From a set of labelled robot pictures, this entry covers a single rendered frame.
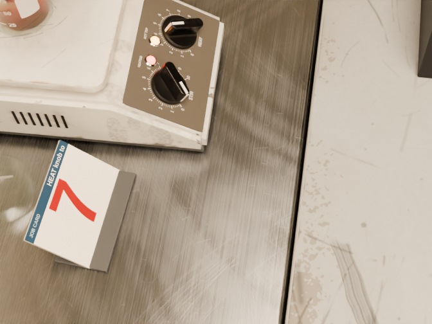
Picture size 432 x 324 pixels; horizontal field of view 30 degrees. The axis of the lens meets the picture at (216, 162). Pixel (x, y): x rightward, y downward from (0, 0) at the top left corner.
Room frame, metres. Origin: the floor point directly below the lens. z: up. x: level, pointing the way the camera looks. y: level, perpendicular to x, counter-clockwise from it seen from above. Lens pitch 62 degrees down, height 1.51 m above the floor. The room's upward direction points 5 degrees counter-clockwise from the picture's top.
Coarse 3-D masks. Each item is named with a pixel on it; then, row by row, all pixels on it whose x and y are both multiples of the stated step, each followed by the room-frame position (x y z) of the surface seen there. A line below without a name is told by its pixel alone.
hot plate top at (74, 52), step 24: (72, 0) 0.44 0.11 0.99; (96, 0) 0.44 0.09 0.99; (120, 0) 0.44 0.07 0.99; (48, 24) 0.42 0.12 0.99; (72, 24) 0.41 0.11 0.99; (96, 24) 0.41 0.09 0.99; (0, 48) 0.40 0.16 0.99; (24, 48) 0.40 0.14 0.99; (48, 48) 0.39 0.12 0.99; (72, 48) 0.39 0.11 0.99; (96, 48) 0.39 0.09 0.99; (0, 72) 0.37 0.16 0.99; (24, 72) 0.37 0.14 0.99; (48, 72) 0.37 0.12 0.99; (72, 72) 0.37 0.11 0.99; (96, 72) 0.37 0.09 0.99
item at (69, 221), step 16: (64, 160) 0.32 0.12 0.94; (80, 160) 0.32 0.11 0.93; (64, 176) 0.31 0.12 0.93; (80, 176) 0.31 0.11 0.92; (96, 176) 0.31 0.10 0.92; (64, 192) 0.29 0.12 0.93; (80, 192) 0.30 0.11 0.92; (96, 192) 0.30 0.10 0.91; (48, 208) 0.28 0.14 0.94; (64, 208) 0.28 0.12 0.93; (80, 208) 0.28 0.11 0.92; (96, 208) 0.29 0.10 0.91; (48, 224) 0.26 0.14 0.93; (64, 224) 0.27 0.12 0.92; (80, 224) 0.27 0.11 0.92; (48, 240) 0.25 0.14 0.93; (64, 240) 0.25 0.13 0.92; (80, 240) 0.26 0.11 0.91; (80, 256) 0.24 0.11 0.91
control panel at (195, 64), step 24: (144, 0) 0.45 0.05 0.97; (168, 0) 0.46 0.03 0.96; (144, 24) 0.43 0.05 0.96; (216, 24) 0.44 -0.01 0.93; (144, 48) 0.40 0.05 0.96; (168, 48) 0.41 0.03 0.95; (192, 48) 0.41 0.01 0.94; (144, 72) 0.38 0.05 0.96; (192, 72) 0.39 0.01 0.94; (144, 96) 0.36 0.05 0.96; (192, 96) 0.37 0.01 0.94; (168, 120) 0.34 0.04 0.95; (192, 120) 0.35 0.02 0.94
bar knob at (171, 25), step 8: (176, 16) 0.44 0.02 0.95; (168, 24) 0.42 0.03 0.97; (176, 24) 0.42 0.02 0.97; (184, 24) 0.42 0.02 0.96; (192, 24) 0.42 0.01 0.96; (200, 24) 0.43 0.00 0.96; (168, 32) 0.42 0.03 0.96; (176, 32) 0.42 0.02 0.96; (184, 32) 0.42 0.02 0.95; (192, 32) 0.42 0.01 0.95; (168, 40) 0.41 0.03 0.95; (176, 40) 0.42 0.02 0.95; (184, 40) 0.42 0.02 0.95; (192, 40) 0.42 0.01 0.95; (184, 48) 0.41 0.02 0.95
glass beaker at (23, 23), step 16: (0, 0) 0.41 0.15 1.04; (16, 0) 0.41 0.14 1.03; (32, 0) 0.41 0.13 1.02; (48, 0) 0.43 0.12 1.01; (0, 16) 0.41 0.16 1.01; (16, 16) 0.41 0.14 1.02; (32, 16) 0.41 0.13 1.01; (48, 16) 0.42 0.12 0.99; (16, 32) 0.41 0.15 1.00; (32, 32) 0.41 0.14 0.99
